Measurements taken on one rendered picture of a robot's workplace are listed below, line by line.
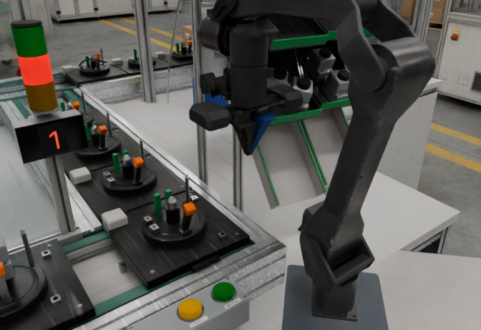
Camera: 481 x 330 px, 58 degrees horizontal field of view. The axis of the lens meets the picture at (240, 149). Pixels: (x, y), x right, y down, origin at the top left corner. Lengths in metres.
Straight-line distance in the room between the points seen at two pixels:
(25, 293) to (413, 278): 0.79
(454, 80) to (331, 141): 3.87
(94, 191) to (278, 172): 0.47
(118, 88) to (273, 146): 1.18
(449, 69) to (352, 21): 4.51
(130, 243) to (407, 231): 0.70
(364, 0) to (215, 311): 0.56
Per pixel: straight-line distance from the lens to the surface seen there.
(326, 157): 1.12
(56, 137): 0.88
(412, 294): 1.04
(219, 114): 0.62
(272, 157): 1.03
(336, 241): 0.59
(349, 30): 0.47
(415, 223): 1.26
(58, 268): 0.93
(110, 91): 2.08
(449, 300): 1.06
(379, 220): 1.24
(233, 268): 0.88
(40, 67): 0.84
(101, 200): 1.11
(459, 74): 4.92
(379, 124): 0.49
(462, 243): 2.78
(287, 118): 0.92
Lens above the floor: 1.54
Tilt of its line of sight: 26 degrees down
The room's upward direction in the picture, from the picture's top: straight up
